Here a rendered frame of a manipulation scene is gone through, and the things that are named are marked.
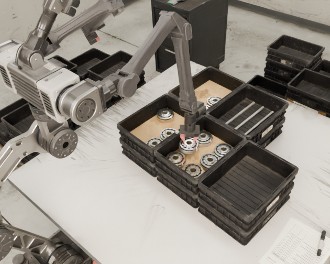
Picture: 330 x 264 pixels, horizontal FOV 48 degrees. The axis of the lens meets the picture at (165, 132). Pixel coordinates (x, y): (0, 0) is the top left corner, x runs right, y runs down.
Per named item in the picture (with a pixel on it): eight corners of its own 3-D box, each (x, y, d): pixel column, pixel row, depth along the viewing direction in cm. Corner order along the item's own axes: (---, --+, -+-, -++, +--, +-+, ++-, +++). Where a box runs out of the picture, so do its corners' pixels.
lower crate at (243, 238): (244, 249, 171) (246, 234, 163) (195, 211, 188) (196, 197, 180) (291, 198, 191) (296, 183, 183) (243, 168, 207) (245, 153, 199)
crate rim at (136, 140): (152, 154, 190) (152, 150, 189) (115, 127, 207) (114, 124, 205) (204, 117, 210) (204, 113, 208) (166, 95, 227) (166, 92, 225)
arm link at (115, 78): (100, 80, 142) (109, 83, 138) (119, 68, 147) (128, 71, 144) (106, 101, 147) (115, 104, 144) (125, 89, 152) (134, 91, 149)
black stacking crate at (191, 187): (196, 197, 180) (196, 182, 173) (154, 166, 197) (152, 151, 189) (245, 154, 200) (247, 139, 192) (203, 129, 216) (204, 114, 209)
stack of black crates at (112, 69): (117, 124, 325) (110, 81, 295) (95, 111, 341) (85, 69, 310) (149, 102, 347) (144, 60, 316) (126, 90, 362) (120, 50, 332)
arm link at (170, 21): (162, 2, 156) (180, 3, 150) (176, 25, 166) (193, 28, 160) (101, 84, 145) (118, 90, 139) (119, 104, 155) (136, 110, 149)
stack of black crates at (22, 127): (40, 179, 282) (22, 135, 252) (19, 161, 298) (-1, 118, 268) (81, 150, 304) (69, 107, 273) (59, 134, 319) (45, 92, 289)
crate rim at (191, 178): (196, 185, 174) (196, 182, 172) (152, 154, 190) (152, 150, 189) (247, 141, 194) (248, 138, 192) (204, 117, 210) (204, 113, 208)
